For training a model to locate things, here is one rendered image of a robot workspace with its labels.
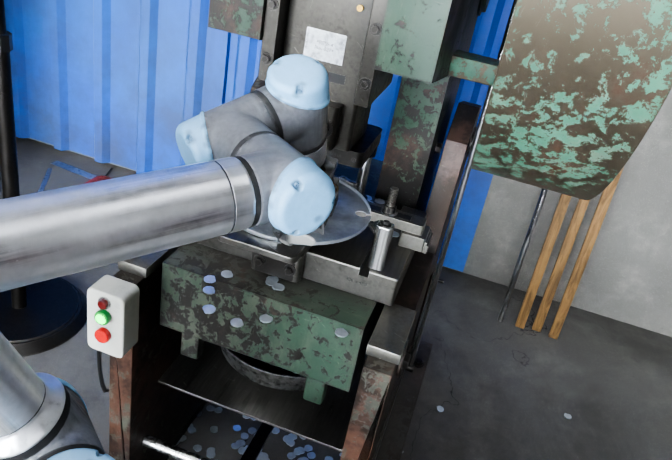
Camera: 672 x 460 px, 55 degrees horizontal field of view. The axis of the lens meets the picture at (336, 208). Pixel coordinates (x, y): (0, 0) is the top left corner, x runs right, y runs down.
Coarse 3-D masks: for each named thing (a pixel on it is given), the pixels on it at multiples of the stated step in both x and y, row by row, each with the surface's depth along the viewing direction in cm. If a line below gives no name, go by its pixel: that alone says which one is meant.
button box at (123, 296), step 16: (96, 288) 111; (112, 288) 112; (128, 288) 112; (96, 304) 112; (112, 304) 110; (128, 304) 111; (112, 320) 112; (128, 320) 113; (112, 336) 114; (128, 336) 115; (112, 352) 115
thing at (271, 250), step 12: (228, 240) 104; (240, 240) 104; (252, 240) 104; (264, 240) 105; (252, 252) 119; (264, 252) 103; (276, 252) 102; (288, 252) 103; (300, 252) 104; (252, 264) 120; (264, 264) 119; (276, 264) 118; (288, 264) 117; (300, 264) 117; (276, 276) 119; (288, 276) 118; (300, 276) 118
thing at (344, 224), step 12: (348, 192) 125; (348, 204) 121; (360, 204) 122; (336, 216) 116; (348, 216) 116; (252, 228) 107; (264, 228) 108; (324, 228) 111; (336, 228) 112; (348, 228) 113; (360, 228) 113; (276, 240) 105; (324, 240) 108; (336, 240) 107
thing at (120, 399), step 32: (160, 256) 120; (160, 288) 125; (128, 352) 122; (160, 352) 134; (128, 384) 125; (160, 384) 139; (128, 416) 129; (160, 416) 145; (192, 416) 167; (128, 448) 133
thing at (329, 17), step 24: (312, 0) 106; (336, 0) 104; (360, 0) 103; (288, 24) 108; (312, 24) 107; (336, 24) 106; (360, 24) 105; (288, 48) 110; (312, 48) 109; (336, 48) 108; (360, 48) 106; (336, 72) 109; (336, 96) 111; (336, 120) 110; (360, 120) 117; (336, 144) 115
